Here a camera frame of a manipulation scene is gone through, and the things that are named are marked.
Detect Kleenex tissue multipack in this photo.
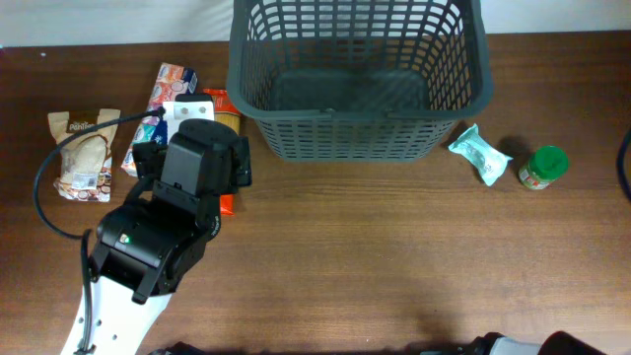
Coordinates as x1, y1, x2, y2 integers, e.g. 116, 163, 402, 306
120, 63, 197, 177

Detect mint green wipes packet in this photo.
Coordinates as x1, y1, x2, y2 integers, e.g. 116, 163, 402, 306
448, 124, 513, 186

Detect green lid jar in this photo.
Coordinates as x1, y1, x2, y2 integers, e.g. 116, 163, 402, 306
519, 145, 569, 190

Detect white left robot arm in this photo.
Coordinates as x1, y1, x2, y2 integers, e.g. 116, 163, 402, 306
62, 118, 252, 354

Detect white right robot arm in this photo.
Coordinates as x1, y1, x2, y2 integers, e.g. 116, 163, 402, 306
461, 331, 604, 355

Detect spaghetti packet orange ends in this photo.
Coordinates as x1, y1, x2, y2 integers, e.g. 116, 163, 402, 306
203, 89, 242, 216

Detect beige Panisse snack bag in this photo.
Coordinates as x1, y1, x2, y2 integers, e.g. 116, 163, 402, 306
47, 108, 120, 202

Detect grey plastic basket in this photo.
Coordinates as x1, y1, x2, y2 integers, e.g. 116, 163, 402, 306
227, 0, 493, 162

